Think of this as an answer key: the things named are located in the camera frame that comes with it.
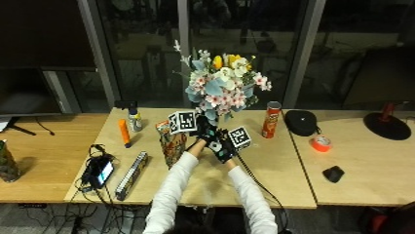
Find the orange marker pen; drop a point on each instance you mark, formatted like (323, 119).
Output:
(124, 132)

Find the white marker cube right glove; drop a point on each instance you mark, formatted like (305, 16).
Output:
(240, 137)

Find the artificial flower bouquet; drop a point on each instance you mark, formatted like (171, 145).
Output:
(225, 86)

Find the white marker cube left glove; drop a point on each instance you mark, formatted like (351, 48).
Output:
(183, 122)

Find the black computer mouse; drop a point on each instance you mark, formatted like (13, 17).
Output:
(335, 174)

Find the colourful snack packet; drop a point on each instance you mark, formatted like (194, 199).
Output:
(172, 144)

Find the black monitor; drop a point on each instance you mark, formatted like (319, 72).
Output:
(26, 91)

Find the white marker cube glove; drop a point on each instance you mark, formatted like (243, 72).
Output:
(183, 122)
(240, 137)

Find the black round stand red pole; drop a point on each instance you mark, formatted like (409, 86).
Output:
(388, 126)

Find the person's left hand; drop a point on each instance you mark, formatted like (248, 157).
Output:
(204, 134)

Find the orange tape roll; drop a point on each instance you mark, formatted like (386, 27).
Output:
(321, 143)

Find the black device with lit screen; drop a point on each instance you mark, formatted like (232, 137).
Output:
(99, 170)

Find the black oval case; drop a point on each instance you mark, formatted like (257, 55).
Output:
(301, 122)

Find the grey window post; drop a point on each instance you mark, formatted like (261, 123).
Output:
(100, 52)
(184, 35)
(303, 52)

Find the black power strip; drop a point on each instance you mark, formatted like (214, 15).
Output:
(33, 205)

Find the spray bottle black nozzle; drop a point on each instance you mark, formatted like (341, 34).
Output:
(135, 119)

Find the person's right hand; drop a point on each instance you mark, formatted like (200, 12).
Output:
(224, 148)

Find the red chip can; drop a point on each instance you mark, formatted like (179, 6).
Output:
(272, 120)

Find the red and black bag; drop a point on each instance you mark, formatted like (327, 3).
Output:
(388, 221)

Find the long grey striped box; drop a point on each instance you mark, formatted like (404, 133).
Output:
(132, 175)

